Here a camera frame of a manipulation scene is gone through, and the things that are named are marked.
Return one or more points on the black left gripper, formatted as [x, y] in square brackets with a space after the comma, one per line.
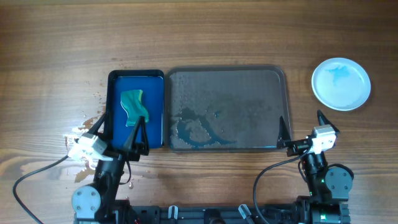
[135, 149]

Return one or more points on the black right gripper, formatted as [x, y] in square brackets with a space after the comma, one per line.
[285, 141]

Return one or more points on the green yellow sponge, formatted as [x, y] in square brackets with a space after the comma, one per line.
[131, 102]

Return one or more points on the white plate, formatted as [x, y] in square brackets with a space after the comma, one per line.
[341, 84]

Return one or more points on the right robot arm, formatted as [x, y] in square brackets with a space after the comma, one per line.
[329, 184]

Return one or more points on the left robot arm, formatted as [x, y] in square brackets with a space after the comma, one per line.
[96, 202]

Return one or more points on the black tray with blue water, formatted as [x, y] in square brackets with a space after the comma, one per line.
[152, 83]

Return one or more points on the dark brown serving tray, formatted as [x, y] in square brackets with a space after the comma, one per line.
[235, 108]

